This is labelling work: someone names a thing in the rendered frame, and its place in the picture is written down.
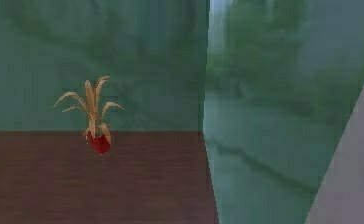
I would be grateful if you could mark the dry plant in red pot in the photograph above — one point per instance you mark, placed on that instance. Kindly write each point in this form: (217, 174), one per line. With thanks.
(99, 142)

